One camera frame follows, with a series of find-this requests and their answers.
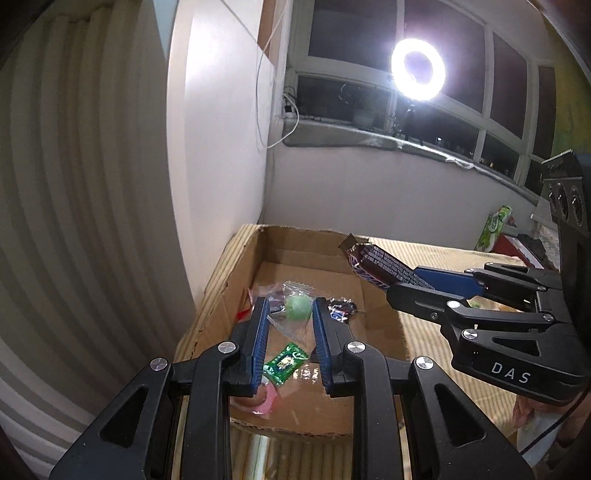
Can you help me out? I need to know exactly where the small dark chocolate bar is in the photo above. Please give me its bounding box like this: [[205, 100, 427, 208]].
[[327, 299, 365, 321]]

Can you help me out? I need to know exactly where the green bag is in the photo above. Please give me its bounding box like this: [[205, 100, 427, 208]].
[[475, 205, 514, 252]]

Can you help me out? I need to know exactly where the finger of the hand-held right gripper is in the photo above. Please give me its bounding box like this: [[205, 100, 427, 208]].
[[413, 261, 563, 302], [385, 281, 568, 332]]

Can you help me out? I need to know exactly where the red box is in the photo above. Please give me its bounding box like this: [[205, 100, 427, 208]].
[[496, 233, 543, 268]]

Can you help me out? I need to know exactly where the window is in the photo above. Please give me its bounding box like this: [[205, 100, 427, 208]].
[[288, 0, 559, 185]]

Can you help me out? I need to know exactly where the person's right hand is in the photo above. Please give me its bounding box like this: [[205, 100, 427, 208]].
[[513, 396, 539, 430]]

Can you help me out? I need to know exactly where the white cabinet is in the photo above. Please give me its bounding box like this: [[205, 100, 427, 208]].
[[166, 0, 278, 296]]

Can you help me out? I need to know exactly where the round candy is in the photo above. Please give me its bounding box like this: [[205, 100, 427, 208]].
[[270, 281, 317, 344]]

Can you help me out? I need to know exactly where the long dark chocolate bar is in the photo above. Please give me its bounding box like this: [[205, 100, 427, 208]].
[[338, 233, 435, 291]]

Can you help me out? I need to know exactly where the ring light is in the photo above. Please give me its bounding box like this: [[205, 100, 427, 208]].
[[390, 38, 448, 100]]

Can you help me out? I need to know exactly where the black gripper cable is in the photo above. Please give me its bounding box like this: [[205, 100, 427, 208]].
[[522, 401, 583, 457]]

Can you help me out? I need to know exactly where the green candy packet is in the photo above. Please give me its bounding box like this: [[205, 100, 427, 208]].
[[263, 342, 309, 385]]

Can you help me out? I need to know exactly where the pink candy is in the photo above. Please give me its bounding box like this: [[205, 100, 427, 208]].
[[231, 385, 280, 416]]

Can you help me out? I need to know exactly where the white lace cloth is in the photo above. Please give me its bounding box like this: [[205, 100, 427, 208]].
[[531, 215, 561, 245]]

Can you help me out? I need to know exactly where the white cable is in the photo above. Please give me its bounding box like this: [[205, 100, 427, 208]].
[[254, 0, 301, 149]]

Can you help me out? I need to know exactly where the dark cloth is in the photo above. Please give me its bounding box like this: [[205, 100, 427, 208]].
[[517, 233, 548, 264]]

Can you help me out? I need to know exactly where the green wall poster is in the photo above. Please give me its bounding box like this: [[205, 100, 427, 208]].
[[551, 46, 591, 160]]

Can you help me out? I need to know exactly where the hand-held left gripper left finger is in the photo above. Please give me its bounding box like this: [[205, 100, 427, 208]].
[[48, 296, 273, 480]]

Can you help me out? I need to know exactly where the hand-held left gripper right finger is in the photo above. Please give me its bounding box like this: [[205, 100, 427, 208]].
[[311, 298, 539, 480]]

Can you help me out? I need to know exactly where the red candy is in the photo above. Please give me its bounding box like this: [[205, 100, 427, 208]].
[[235, 288, 259, 321]]

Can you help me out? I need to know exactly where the cardboard box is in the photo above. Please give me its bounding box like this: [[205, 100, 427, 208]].
[[173, 224, 409, 439]]

